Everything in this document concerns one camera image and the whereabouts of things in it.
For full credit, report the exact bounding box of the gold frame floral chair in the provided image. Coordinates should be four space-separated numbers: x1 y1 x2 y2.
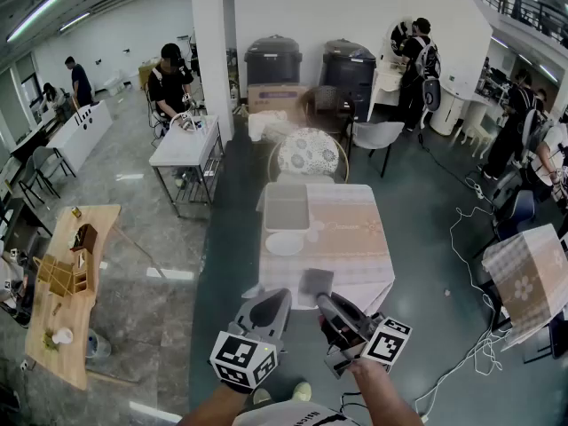
267 126 351 186

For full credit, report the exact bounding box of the chequered floral tablecloth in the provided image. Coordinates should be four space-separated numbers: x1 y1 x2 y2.
481 223 568 351

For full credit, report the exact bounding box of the person's white shirt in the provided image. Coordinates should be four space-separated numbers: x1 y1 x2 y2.
233 399 359 426

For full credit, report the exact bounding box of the light wooden desk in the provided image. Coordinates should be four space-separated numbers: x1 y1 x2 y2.
24 204 122 392

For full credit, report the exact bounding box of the blue chair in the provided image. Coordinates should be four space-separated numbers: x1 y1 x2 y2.
491 188 537 241

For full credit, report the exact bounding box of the grey plastic chair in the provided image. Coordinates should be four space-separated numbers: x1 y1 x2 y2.
353 121 406 179

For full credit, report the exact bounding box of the pink patterned tablecloth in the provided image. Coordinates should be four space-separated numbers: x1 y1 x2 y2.
256 183 397 311

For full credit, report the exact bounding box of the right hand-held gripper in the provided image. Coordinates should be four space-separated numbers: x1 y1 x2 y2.
315 292 414 380

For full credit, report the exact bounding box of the brown wooden box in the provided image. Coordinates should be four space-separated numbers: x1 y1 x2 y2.
69 223 99 253

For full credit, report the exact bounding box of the white cabinet with black dots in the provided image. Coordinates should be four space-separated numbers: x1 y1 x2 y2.
45 99 114 173

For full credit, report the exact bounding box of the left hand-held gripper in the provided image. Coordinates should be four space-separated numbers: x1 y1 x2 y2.
209 288 294 394

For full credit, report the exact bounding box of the person's left forearm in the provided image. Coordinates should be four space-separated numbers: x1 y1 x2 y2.
176 382 250 426

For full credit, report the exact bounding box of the person's right forearm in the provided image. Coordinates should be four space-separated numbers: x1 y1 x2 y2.
345 356 423 426

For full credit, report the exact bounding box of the grey rectangular tray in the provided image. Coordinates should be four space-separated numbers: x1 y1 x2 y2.
264 184 311 233

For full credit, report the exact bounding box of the white stool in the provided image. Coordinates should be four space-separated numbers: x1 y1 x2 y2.
455 124 499 160

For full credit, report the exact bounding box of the clear water bottle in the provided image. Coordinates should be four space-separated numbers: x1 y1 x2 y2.
86 328 113 359

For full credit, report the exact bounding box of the black balcony railing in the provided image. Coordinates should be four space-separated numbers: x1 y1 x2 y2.
461 0 568 49

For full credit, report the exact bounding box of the ceiling light strip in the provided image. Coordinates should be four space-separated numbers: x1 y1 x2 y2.
5 0 73 43
59 12 91 33

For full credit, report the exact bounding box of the white crumpled cloth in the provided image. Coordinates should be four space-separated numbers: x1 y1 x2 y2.
247 109 304 142

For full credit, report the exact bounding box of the white round cabinet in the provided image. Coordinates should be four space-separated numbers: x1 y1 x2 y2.
428 87 489 138

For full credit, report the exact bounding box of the white floor cable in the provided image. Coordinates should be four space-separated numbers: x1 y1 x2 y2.
414 206 511 419

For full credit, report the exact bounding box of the brown wicker chair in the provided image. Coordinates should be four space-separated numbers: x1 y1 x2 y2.
300 84 357 159

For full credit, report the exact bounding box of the white vanity table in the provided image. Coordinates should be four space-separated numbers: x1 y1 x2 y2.
367 14 407 120

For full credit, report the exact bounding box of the cardboard box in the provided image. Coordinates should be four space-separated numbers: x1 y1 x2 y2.
246 83 310 115

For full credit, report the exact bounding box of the white metal-legged table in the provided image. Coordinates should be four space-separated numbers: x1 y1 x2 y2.
148 114 225 219

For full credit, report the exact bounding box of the white round plate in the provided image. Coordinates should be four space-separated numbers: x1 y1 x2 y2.
264 232 305 256

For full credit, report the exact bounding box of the light wooden organizer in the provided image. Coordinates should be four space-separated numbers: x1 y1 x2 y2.
34 250 91 299

